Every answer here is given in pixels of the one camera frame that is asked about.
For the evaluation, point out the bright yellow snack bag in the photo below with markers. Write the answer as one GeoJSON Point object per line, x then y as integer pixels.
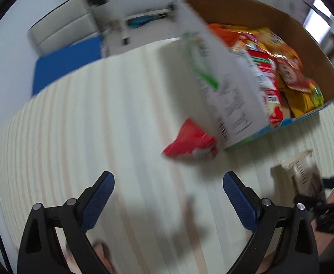
{"type": "Point", "coordinates": [269, 38]}

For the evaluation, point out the striped tablecloth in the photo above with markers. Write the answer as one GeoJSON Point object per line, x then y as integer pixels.
{"type": "Point", "coordinates": [98, 120]}

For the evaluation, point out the white cushioned seat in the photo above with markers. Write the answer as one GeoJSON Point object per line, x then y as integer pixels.
{"type": "Point", "coordinates": [64, 31]}

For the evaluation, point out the red snack packet green band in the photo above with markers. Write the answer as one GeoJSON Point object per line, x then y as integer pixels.
{"type": "Point", "coordinates": [267, 71]}

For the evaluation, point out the beige snack packet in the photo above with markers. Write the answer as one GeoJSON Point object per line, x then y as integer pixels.
{"type": "Point", "coordinates": [301, 171]}

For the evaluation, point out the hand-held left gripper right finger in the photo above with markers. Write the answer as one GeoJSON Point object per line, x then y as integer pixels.
{"type": "Point", "coordinates": [239, 202]}

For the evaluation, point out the red crinkled snack packet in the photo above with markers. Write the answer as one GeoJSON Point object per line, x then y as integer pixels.
{"type": "Point", "coordinates": [189, 142]}

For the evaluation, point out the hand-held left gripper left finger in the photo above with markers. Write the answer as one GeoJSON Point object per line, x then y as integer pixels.
{"type": "Point", "coordinates": [98, 202]}

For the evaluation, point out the printed cardboard box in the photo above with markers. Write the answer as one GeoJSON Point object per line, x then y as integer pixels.
{"type": "Point", "coordinates": [227, 91]}

